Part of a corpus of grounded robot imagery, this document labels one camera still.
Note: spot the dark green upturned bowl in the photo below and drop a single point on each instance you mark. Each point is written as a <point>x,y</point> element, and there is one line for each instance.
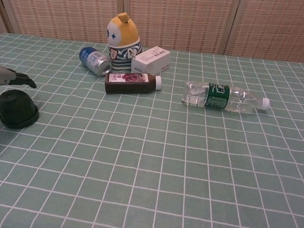
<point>17,109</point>

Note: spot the blue silver drink can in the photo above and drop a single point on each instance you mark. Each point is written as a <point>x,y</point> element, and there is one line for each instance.
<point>94,59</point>

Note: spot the dark juice bottle white cap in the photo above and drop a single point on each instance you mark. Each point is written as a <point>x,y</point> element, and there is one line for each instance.
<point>127,86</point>

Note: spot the yellow striped plush toy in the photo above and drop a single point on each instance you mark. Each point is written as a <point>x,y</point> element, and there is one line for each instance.
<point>122,33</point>

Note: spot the white cardboard box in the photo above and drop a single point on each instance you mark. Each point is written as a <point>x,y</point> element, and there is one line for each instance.
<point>151,61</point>

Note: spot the bamboo folding screen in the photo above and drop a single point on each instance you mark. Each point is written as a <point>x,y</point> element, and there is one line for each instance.
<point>177,14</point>

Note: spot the green checked tablecloth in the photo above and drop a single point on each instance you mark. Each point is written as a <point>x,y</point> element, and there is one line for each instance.
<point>162,174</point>

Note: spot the clear water bottle green label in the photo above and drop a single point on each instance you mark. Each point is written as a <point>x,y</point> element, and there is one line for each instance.
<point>218,97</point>

